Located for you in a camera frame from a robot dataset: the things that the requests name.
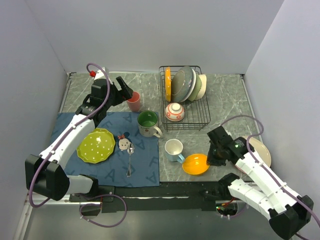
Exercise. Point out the pink plastic cup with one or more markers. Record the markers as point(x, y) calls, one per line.
point(134, 102)

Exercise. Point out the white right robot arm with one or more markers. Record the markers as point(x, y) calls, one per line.
point(286, 211)

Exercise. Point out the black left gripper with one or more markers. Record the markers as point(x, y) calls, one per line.
point(125, 92)

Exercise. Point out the orange bowl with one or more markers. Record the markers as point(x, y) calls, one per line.
point(195, 164)

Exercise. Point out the cartoon mouse spoon rest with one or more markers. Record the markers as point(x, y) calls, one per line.
point(123, 141)

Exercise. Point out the green-inside floral mug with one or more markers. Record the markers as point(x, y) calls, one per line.
point(148, 124)

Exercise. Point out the teal rim white plate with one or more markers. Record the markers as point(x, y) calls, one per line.
point(192, 84)

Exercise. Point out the blue floral plate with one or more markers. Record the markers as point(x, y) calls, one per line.
point(180, 84)

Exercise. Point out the orange polka dot plate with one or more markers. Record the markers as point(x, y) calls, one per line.
point(167, 81)

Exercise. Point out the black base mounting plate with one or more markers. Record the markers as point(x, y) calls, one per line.
point(172, 195)

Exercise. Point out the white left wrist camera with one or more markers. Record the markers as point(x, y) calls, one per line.
point(99, 74)

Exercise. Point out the green polka dot plate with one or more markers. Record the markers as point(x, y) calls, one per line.
point(97, 146)

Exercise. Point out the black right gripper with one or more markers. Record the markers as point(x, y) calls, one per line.
point(211, 160)

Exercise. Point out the red white patterned dish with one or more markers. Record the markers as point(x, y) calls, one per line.
point(174, 112)

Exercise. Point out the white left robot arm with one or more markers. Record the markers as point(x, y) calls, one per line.
point(44, 173)

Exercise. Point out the blue letter-print cloth mat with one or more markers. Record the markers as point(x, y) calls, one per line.
point(113, 171)

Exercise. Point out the pink white round plate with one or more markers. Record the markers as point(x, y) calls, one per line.
point(262, 150)

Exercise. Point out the silver spoon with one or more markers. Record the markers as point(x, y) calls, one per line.
point(130, 151)

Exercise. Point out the light blue mug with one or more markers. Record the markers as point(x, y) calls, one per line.
point(173, 150)

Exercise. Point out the cream square cartoon dish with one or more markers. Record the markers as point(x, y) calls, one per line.
point(203, 87)

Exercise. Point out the green square panda dish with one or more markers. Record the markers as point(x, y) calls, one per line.
point(198, 86)

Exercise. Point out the black wire dish rack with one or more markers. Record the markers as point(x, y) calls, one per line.
point(197, 112)

